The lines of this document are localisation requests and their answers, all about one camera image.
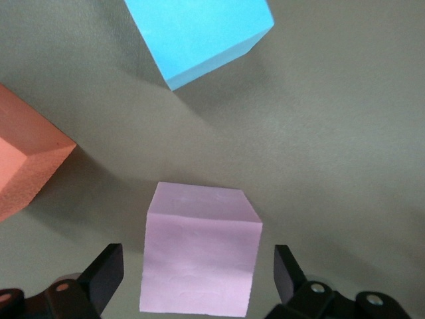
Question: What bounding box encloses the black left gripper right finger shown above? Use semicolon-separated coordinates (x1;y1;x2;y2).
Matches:
265;245;408;319

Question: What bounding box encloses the orange foam block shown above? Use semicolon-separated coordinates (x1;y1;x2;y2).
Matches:
0;82;78;223

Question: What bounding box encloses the blue foam block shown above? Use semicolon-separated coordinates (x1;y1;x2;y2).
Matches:
124;0;276;92

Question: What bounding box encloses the brown table cover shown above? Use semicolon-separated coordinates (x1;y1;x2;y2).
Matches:
0;0;425;319

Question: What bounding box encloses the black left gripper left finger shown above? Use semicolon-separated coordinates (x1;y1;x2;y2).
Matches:
0;243;125;319

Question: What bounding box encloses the pink foam block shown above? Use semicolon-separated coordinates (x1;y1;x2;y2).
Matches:
139;181;264;316

